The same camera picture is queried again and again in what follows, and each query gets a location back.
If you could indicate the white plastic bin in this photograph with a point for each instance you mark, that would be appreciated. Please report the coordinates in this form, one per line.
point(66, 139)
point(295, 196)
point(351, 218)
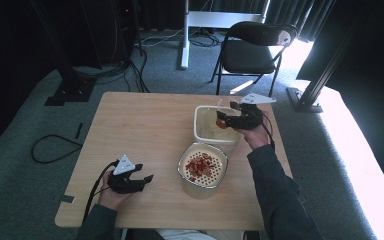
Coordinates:
point(210, 131)

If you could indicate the white perforated strainer basket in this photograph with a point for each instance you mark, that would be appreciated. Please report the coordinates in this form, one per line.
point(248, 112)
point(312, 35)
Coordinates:
point(188, 156)

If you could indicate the short black strip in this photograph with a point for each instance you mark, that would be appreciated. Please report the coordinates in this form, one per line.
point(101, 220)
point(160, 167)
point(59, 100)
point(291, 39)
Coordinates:
point(79, 130)

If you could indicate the person's right hand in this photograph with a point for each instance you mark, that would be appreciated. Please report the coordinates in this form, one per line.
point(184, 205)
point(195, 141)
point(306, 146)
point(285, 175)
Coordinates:
point(258, 136)

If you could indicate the white desk frame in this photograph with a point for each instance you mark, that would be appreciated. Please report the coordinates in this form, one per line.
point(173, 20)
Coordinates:
point(210, 18)

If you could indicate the person's left hand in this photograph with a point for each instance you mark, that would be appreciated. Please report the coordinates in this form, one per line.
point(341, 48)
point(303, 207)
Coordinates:
point(111, 198)

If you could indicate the pile of red food pieces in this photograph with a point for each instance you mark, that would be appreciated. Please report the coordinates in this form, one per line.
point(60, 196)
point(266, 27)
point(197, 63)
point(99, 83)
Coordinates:
point(200, 166)

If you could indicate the black stand with base plate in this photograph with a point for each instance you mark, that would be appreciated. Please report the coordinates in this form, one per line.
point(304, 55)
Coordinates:
point(71, 90)

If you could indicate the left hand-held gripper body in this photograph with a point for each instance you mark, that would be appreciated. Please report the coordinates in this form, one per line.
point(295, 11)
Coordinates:
point(124, 180)

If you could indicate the black aluminium profile stand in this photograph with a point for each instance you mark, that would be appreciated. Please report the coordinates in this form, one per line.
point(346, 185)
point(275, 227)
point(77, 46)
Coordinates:
point(310, 90)

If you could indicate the single red food bit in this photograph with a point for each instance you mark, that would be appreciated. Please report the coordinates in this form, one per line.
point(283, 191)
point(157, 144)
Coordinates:
point(220, 124)

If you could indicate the grey tape piece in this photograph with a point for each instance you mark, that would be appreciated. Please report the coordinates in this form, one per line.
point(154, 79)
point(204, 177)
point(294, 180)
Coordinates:
point(64, 199)

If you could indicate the cream outer tub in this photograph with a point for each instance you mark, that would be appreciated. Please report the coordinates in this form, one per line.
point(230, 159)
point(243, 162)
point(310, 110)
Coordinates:
point(196, 192)

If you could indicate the dark curtain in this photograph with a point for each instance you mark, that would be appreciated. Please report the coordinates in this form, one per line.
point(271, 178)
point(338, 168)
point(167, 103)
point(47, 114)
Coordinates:
point(293, 13)

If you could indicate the black folding chair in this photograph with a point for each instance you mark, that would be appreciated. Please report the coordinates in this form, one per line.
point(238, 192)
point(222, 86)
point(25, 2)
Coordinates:
point(246, 55)

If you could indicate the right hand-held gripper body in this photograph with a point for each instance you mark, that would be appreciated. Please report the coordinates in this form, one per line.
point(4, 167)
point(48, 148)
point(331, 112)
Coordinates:
point(248, 116)

